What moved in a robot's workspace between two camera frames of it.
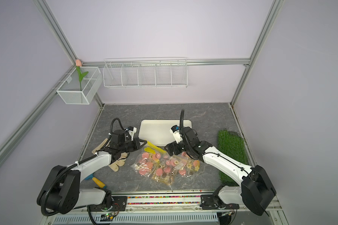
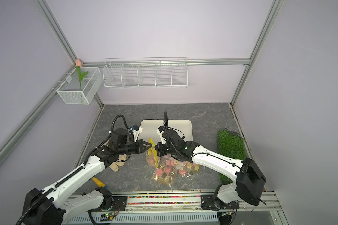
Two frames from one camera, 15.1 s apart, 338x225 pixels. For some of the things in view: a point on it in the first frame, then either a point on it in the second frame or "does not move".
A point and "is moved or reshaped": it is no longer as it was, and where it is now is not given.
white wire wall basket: x=145 y=72 does not move
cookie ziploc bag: x=150 y=162 is moved or reshaped
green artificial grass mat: x=231 y=143 does not move
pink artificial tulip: x=81 y=76 does not move
